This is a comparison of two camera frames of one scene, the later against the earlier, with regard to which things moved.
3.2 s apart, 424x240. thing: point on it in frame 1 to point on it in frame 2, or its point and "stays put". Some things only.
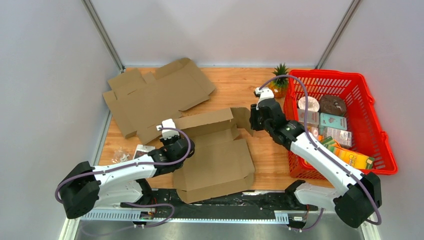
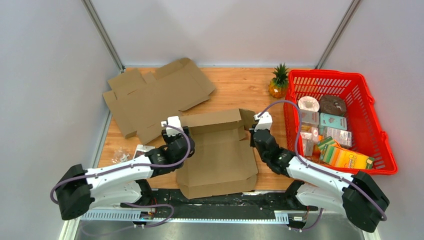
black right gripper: [254, 113] to [252, 143]
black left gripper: [166, 140] stays put
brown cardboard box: [221, 163] stays put
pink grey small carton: [313, 117] stays put
